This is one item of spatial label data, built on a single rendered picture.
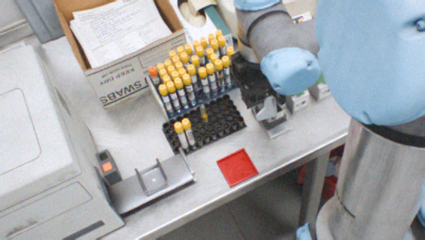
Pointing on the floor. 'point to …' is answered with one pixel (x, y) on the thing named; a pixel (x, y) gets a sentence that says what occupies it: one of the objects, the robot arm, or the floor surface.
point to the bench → (320, 146)
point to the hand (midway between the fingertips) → (271, 105)
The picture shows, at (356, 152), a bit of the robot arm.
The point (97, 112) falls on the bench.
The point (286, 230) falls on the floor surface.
